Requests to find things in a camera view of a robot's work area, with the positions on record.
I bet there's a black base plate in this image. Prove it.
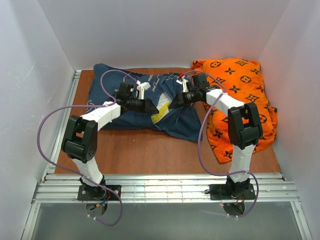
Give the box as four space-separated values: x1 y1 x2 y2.
77 185 118 201
204 183 256 200

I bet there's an aluminium rail frame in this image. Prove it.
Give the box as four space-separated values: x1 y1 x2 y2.
21 172 312 240

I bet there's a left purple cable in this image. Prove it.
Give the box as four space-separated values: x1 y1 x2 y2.
36 69 141 226

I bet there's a white pillow yellow edge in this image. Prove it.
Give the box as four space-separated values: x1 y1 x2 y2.
151 92 171 124

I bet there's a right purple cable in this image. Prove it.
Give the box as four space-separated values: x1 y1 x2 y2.
182 70 259 219

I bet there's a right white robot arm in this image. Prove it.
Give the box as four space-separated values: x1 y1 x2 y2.
168 73 263 187

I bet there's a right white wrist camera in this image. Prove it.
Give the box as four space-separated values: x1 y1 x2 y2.
176 73 190 93

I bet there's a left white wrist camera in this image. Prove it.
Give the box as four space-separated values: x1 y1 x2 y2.
136 80 151 100

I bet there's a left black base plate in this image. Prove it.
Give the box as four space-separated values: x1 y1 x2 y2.
77 185 118 201

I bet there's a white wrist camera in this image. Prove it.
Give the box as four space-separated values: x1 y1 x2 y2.
136 80 151 100
176 73 190 93

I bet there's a purple cable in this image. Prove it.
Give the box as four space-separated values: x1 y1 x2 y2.
36 69 141 226
182 70 259 219

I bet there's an orange patterned blanket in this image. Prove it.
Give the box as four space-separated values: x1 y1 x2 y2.
191 58 278 164

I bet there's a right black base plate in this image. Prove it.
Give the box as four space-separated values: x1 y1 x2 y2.
204 183 256 200

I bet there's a dark blue pillowcase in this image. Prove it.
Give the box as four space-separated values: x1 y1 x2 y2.
85 63 201 142

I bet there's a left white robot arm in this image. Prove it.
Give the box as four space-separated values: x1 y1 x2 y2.
61 82 159 187

